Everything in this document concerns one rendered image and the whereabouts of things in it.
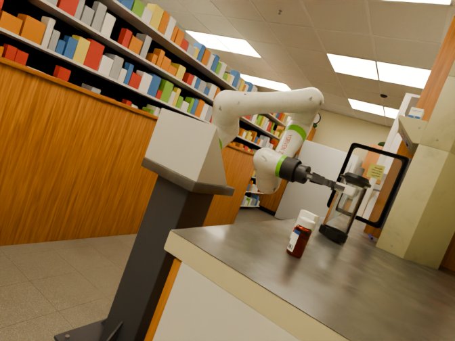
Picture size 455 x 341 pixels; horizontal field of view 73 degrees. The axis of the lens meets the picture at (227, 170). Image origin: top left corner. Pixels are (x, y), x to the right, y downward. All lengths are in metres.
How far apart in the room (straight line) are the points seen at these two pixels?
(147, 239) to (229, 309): 0.97
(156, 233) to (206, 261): 0.89
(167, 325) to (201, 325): 0.07
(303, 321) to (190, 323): 0.20
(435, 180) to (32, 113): 2.15
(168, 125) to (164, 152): 0.12
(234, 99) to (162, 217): 0.61
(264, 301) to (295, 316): 0.05
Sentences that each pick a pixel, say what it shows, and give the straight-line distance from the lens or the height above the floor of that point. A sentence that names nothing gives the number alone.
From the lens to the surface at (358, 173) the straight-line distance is 1.18.
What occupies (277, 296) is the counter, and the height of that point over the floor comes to 0.94.
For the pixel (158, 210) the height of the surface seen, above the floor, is 0.74.
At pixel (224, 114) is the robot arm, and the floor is 1.25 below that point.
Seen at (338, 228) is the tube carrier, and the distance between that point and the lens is 1.15.
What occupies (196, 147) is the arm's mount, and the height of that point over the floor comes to 1.07.
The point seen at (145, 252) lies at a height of 0.54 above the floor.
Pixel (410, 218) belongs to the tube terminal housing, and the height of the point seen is 1.11.
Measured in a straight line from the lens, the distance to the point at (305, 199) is 6.61.
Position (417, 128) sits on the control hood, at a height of 1.47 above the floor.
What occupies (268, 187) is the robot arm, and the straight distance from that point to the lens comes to 1.33.
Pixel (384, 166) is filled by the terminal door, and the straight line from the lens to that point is 1.84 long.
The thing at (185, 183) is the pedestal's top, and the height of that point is 0.92.
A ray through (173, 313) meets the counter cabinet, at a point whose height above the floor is 0.81.
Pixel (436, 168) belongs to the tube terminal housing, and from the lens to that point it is 1.52.
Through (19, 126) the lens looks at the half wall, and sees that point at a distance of 2.23.
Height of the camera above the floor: 1.13
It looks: 5 degrees down
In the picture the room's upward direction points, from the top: 21 degrees clockwise
